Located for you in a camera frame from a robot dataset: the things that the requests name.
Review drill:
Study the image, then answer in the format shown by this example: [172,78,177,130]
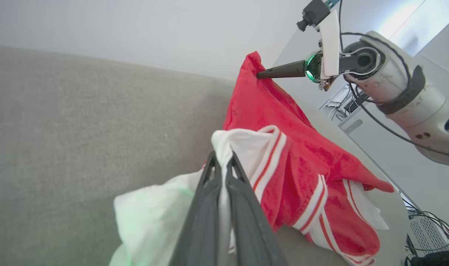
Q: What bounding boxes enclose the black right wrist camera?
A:
[297,0,339,32]

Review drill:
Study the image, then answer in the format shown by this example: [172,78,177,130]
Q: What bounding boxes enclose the grey fabric sofa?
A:
[0,46,409,266]

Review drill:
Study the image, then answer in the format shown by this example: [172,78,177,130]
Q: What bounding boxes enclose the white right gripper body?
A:
[305,9,340,83]

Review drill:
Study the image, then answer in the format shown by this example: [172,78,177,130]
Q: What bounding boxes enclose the cluttered desk equipment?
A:
[320,84,369,122]

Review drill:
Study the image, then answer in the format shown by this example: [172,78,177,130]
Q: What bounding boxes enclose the red and white jersey garment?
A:
[109,51,395,266]

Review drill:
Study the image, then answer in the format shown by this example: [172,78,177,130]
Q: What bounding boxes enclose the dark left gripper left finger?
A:
[169,151,223,266]

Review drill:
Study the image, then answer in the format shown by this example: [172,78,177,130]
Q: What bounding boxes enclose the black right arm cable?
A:
[337,0,449,157]

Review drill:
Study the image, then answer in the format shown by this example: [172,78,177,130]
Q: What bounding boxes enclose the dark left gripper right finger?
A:
[226,151,288,266]

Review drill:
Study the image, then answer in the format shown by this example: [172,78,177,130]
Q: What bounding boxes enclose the white vented box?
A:
[408,214,449,252]

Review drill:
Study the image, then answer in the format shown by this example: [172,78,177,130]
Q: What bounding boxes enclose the black bag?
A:
[410,249,449,266]

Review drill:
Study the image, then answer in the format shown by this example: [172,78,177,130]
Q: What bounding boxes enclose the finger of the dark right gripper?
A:
[257,60,306,76]
[257,69,307,79]

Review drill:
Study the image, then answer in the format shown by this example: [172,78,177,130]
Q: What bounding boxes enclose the tangled black floor cables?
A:
[402,196,449,266]

